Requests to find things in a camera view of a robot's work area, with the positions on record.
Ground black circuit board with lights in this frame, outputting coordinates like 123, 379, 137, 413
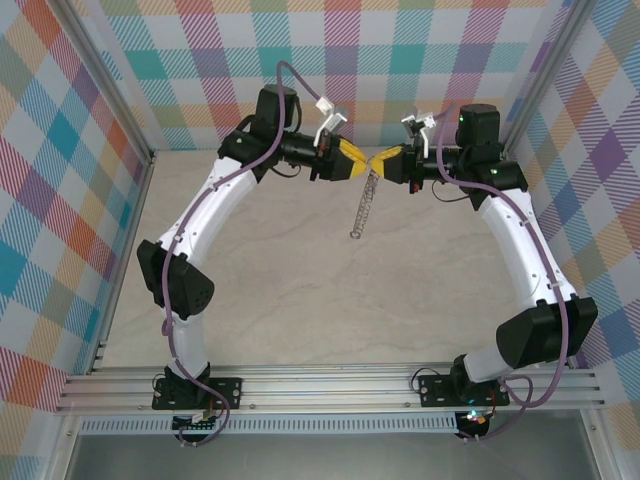
458, 408, 490, 437

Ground grey metal panel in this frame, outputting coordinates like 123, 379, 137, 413
64, 433, 601, 480

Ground green circuit board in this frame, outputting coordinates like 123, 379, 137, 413
172, 412, 220, 432

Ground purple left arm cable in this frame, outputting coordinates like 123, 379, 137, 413
160, 60, 329, 448

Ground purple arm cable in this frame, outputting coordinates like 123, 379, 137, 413
435, 102, 571, 444
160, 60, 329, 448

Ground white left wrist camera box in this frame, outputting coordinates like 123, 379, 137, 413
314, 95, 349, 146

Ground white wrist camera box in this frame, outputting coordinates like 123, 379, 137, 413
401, 107, 436, 154
314, 95, 349, 146

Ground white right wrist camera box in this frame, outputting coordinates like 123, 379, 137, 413
401, 107, 436, 154

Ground aluminium frame post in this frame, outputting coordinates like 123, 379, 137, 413
492, 0, 596, 156
49, 0, 156, 166

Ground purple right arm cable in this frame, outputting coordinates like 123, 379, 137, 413
435, 102, 571, 444

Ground aluminium mounting rail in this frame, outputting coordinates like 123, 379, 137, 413
54, 364, 606, 414

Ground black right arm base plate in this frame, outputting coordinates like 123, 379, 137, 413
416, 372, 511, 409

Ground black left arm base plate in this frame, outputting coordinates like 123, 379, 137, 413
152, 375, 245, 412

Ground white slotted cable duct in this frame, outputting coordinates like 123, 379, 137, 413
79, 412, 459, 435

